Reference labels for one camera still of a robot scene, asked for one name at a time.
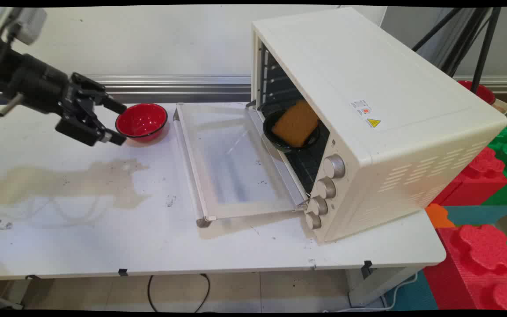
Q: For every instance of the red bowl behind oven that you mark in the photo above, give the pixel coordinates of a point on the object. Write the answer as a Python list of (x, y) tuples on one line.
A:
[(482, 92)]

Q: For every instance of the teal foam floor mat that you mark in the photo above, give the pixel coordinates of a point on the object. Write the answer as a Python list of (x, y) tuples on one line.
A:
[(416, 295)]

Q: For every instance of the cream toaster oven body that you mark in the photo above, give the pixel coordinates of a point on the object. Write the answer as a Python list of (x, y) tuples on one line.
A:
[(390, 110)]

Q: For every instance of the silver oven knob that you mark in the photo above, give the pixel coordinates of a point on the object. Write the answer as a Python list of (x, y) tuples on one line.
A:
[(334, 166), (318, 205), (314, 221), (326, 188)]

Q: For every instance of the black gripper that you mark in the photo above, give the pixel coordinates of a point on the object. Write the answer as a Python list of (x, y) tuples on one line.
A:
[(33, 86)]

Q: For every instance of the large red foam block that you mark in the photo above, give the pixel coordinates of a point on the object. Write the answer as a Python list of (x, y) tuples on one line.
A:
[(478, 268)]

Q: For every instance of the orange sponge toast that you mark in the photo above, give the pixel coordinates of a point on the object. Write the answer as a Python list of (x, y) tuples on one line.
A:
[(296, 124)]

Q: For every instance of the yellow warning sticker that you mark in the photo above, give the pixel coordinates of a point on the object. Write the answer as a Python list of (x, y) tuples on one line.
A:
[(373, 123)]

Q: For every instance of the red bowl with black rim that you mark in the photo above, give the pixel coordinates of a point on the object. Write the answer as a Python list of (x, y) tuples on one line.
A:
[(141, 122)]

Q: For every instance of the white table leg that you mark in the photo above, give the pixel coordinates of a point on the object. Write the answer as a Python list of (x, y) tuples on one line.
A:
[(381, 284)]

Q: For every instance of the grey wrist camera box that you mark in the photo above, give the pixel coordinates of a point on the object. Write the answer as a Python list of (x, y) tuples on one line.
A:
[(31, 24)]

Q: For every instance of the aluminium wall rail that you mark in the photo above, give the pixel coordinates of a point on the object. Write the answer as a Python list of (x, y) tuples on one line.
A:
[(183, 88)]

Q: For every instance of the teal foam block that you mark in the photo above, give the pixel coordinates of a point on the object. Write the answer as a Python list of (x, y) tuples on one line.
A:
[(478, 215)]

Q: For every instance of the orange foam block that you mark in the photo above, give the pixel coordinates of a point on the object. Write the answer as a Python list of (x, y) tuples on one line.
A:
[(438, 216)]

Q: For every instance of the beige tray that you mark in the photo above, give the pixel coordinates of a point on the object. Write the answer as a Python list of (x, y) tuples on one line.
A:
[(502, 105)]

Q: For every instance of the black table edge clip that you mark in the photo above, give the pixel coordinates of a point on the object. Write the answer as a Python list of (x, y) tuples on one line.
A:
[(123, 272), (367, 268)]

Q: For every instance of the black tripod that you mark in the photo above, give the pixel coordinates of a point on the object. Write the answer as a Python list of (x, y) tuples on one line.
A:
[(484, 48)]

